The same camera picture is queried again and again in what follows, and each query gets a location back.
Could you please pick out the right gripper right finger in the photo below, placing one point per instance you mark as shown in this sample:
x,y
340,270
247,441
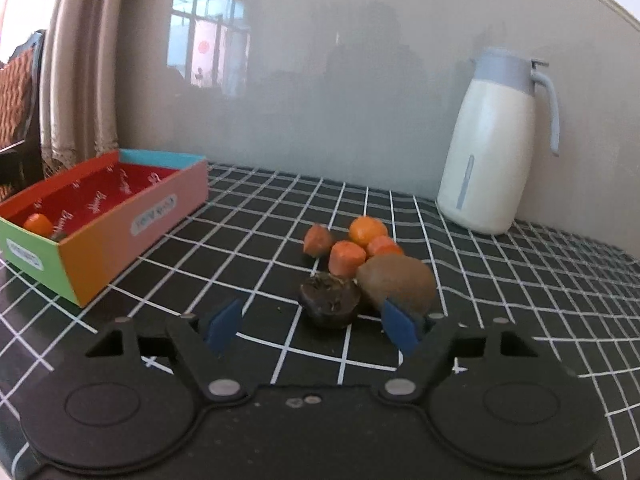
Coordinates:
x,y
426,346

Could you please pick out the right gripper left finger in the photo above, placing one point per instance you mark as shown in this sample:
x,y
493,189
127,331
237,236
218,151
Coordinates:
x,y
200,344

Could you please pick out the brown kiwi fruit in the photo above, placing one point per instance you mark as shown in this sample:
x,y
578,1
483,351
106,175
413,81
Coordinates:
x,y
407,281

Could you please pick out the large orange tangerine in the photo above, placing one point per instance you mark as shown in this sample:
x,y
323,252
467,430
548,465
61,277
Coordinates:
x,y
39,224

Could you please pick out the dark passion fruit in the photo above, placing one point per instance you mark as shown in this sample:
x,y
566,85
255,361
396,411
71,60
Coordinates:
x,y
329,301
58,236

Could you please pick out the carrot piece right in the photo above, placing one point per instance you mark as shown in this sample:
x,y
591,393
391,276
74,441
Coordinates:
x,y
383,245

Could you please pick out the carrot piece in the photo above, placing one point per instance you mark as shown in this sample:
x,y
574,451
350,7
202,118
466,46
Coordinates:
x,y
345,259
383,245
318,241

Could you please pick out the carrot piece middle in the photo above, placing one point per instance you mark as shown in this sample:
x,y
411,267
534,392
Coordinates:
x,y
345,259

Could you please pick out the small orange tangerine back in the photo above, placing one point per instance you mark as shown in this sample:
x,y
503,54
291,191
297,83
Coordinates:
x,y
364,229

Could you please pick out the carrot piece left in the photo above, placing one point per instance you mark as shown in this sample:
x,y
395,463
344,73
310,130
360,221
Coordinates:
x,y
318,241

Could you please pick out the black white checked tablecloth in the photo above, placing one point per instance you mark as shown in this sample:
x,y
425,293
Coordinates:
x,y
579,296

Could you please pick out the colourful cardboard box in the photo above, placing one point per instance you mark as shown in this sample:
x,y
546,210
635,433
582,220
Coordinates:
x,y
113,208

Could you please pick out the white thermos jug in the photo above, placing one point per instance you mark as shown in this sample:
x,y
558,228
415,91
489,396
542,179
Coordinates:
x,y
492,146

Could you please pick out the wooden chair orange cushion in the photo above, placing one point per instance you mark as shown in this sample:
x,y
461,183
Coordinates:
x,y
21,160

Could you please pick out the beige curtain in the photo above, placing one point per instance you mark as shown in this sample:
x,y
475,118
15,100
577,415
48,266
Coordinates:
x,y
77,94

